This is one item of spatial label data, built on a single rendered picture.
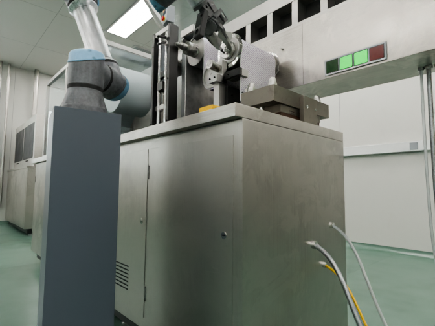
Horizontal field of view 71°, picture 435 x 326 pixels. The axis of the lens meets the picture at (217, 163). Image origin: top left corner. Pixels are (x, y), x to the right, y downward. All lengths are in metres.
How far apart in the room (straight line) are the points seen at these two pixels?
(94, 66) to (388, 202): 3.24
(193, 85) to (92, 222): 0.90
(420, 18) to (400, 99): 2.47
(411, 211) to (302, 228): 2.64
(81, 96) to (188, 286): 0.71
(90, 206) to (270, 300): 0.62
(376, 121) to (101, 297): 3.35
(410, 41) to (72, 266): 1.36
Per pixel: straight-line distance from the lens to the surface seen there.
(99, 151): 1.04
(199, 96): 1.64
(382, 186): 3.76
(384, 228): 3.77
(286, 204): 1.02
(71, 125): 1.04
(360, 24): 1.47
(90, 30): 1.38
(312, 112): 1.28
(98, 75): 1.14
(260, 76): 1.41
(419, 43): 1.35
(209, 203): 0.96
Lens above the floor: 0.66
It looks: 5 degrees up
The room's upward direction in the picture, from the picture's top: 1 degrees clockwise
